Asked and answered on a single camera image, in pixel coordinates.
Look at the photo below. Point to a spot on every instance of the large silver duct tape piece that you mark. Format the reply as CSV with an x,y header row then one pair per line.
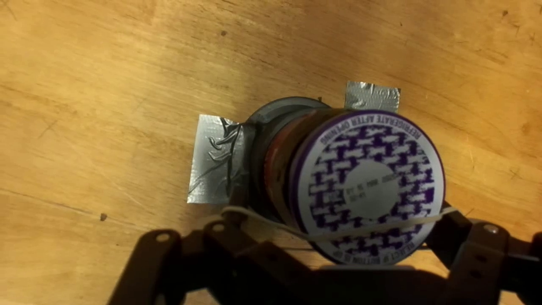
x,y
213,163

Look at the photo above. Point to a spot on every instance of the small silver duct tape piece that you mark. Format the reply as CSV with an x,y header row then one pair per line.
x,y
374,95

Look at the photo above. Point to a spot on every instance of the brown cup with purple end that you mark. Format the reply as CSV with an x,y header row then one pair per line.
x,y
362,187

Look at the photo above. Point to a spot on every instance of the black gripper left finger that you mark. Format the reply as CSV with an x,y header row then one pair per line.
x,y
226,265

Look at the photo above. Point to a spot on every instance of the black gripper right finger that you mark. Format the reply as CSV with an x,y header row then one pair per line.
x,y
492,265

